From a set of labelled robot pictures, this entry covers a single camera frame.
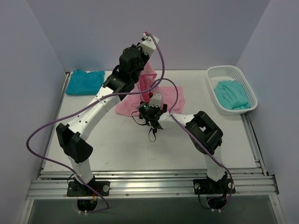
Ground pink t-shirt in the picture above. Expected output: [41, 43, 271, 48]
[115, 63, 185, 117]

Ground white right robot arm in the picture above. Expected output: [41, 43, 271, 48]
[137, 102, 228, 193]

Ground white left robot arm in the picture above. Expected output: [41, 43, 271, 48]
[56, 41, 156, 196]

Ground teal folded t-shirt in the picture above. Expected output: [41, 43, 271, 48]
[65, 70, 105, 96]

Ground mint green t-shirt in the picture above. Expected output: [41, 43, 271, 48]
[214, 80, 250, 110]

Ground white perforated plastic basket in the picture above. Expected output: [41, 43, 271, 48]
[206, 65, 258, 116]

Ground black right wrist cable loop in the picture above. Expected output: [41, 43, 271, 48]
[131, 111, 158, 142]

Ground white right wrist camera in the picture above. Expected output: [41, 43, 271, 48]
[149, 93, 162, 108]

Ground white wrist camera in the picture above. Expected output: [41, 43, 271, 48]
[139, 32, 160, 56]
[149, 93, 162, 108]

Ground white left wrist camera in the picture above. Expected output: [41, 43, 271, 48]
[139, 32, 160, 56]

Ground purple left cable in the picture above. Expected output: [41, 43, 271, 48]
[26, 34, 165, 213]

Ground purple cable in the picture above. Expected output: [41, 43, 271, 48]
[26, 34, 165, 213]
[149, 78, 236, 210]

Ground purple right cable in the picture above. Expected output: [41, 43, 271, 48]
[149, 78, 236, 210]

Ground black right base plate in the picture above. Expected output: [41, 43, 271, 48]
[193, 178, 236, 195]

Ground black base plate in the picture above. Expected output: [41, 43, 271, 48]
[66, 180, 110, 197]
[193, 178, 236, 195]

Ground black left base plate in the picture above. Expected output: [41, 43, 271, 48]
[66, 180, 110, 197]

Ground aluminium rail frame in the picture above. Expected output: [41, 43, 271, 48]
[26, 168, 279, 200]

